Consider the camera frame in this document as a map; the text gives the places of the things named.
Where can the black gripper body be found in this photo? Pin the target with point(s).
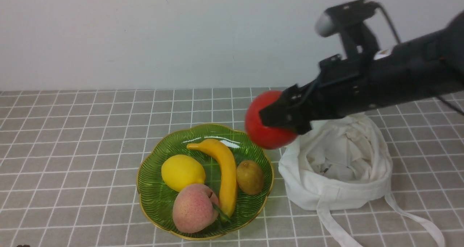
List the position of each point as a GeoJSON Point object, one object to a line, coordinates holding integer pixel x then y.
{"type": "Point", "coordinates": [343, 87]}

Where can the red apple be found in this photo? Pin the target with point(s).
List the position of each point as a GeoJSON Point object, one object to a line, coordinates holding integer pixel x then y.
{"type": "Point", "coordinates": [266, 137]}

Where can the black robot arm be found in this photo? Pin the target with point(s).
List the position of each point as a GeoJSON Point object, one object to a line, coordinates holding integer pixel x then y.
{"type": "Point", "coordinates": [425, 67]}

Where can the white cloth bag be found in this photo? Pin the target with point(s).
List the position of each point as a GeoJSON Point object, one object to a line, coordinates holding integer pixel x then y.
{"type": "Point", "coordinates": [342, 164]}

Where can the brown kiwi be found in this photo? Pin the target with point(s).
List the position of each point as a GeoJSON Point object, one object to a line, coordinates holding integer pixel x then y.
{"type": "Point", "coordinates": [250, 177]}

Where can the yellow banana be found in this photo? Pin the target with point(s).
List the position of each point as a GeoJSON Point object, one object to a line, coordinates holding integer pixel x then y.
{"type": "Point", "coordinates": [228, 184]}

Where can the yellow lemon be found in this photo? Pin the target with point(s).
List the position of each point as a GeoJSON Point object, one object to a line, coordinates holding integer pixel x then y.
{"type": "Point", "coordinates": [180, 171]}

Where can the pink peach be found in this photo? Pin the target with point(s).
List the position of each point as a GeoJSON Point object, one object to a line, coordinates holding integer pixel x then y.
{"type": "Point", "coordinates": [193, 208]}

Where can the green glass leaf plate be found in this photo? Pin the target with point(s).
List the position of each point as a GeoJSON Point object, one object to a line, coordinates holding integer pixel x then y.
{"type": "Point", "coordinates": [157, 199]}

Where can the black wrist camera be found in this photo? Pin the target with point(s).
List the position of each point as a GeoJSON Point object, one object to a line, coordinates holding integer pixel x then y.
{"type": "Point", "coordinates": [348, 21]}

